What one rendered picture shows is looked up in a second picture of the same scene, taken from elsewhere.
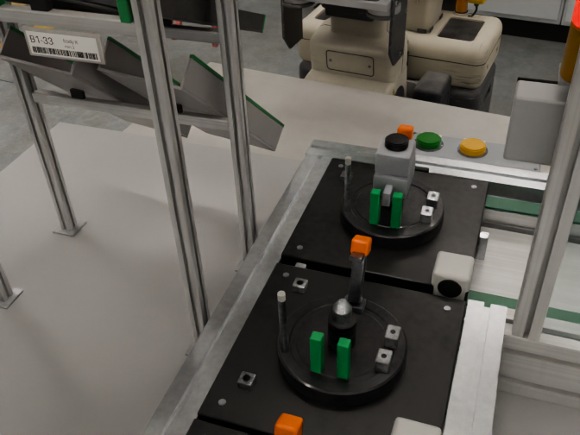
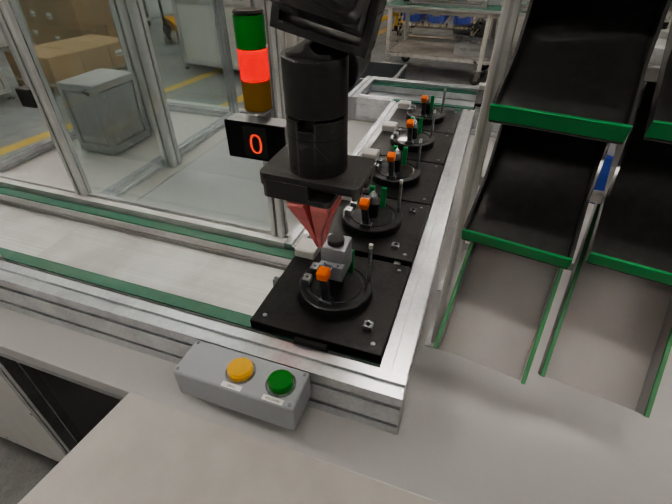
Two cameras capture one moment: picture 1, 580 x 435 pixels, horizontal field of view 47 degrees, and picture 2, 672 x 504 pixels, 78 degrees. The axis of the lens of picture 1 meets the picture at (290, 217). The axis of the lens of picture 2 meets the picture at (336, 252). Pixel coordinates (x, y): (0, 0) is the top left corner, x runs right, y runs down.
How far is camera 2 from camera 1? 1.31 m
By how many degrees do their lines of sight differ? 104
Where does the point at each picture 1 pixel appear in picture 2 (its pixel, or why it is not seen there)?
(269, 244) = (420, 286)
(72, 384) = not seen: hidden behind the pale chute
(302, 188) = (405, 336)
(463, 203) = (279, 300)
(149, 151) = not seen: outside the picture
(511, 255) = (254, 300)
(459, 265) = (305, 243)
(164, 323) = not seen: hidden behind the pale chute
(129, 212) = (575, 405)
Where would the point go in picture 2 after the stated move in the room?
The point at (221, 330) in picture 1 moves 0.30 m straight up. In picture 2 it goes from (433, 239) to (456, 108)
